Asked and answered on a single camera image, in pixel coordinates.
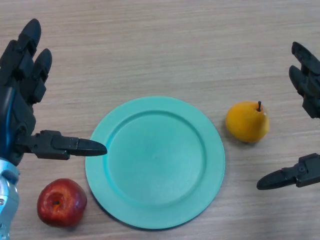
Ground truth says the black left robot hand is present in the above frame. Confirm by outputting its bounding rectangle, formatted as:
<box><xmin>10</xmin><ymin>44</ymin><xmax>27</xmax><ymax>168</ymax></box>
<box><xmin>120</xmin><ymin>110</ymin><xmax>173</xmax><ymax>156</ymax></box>
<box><xmin>0</xmin><ymin>18</ymin><xmax>108</xmax><ymax>167</ymax></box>

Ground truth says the yellow pear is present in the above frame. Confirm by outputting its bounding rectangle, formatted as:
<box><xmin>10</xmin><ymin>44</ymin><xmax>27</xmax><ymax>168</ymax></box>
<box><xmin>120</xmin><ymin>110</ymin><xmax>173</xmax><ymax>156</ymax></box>
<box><xmin>225</xmin><ymin>100</ymin><xmax>271</xmax><ymax>143</ymax></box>

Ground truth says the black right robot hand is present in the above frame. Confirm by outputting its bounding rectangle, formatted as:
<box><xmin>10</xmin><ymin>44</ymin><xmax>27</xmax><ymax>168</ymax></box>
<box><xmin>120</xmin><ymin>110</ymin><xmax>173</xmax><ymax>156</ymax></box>
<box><xmin>256</xmin><ymin>41</ymin><xmax>320</xmax><ymax>191</ymax></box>

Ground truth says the red apple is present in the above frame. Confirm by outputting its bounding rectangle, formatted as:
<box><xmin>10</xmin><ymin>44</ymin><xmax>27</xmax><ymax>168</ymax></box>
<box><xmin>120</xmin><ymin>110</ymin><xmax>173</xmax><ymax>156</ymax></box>
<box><xmin>36</xmin><ymin>178</ymin><xmax>88</xmax><ymax>228</ymax></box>

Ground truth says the green round plate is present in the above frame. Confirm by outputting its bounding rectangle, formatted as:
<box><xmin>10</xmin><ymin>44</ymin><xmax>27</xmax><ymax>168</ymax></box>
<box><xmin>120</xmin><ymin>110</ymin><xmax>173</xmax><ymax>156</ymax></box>
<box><xmin>84</xmin><ymin>95</ymin><xmax>226</xmax><ymax>230</ymax></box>

